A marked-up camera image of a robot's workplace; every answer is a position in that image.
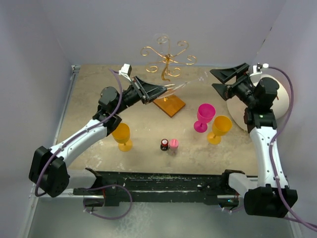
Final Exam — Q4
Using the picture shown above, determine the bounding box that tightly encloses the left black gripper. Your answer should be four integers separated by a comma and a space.
113, 75, 166, 115

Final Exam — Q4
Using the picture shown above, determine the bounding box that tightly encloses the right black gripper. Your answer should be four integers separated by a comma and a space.
211, 62, 258, 107

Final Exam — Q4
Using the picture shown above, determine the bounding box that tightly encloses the clear wine glass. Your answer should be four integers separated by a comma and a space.
154, 33, 170, 55
161, 75, 209, 98

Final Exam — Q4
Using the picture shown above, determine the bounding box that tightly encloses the pink wine glass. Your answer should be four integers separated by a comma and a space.
193, 103, 216, 133

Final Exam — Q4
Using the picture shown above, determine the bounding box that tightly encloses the yellow wine glass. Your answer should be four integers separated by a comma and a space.
111, 123, 133, 152
207, 115, 232, 145

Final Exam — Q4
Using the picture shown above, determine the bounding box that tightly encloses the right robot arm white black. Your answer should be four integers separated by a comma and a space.
210, 63, 298, 218

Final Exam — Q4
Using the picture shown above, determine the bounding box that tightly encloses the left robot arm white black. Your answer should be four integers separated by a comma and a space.
29, 76, 167, 197

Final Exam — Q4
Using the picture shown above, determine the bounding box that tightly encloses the white cylindrical container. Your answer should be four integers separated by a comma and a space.
226, 74, 290, 131

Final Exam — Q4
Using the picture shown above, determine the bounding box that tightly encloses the dark red capped bottle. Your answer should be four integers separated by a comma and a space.
160, 139, 169, 151

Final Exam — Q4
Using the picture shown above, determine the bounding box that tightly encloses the pink capped shaker bottle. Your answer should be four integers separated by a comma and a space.
168, 139, 179, 156

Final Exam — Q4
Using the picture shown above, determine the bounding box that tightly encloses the gold wire wine glass rack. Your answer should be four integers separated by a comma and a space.
140, 41, 197, 118

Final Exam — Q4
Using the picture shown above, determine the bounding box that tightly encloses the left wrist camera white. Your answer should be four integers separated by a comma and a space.
118, 63, 132, 81

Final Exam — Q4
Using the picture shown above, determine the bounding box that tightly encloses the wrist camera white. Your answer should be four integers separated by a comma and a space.
118, 63, 132, 81
250, 63, 269, 77

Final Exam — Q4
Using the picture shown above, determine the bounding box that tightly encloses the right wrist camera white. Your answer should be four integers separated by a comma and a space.
250, 63, 269, 77

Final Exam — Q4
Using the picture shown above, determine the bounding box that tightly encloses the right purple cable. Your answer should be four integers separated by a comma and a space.
267, 66, 317, 230

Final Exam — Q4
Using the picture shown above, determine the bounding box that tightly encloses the black base frame bar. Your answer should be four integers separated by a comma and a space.
73, 170, 239, 207

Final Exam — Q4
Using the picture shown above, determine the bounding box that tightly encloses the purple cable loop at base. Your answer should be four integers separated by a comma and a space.
83, 185, 134, 221

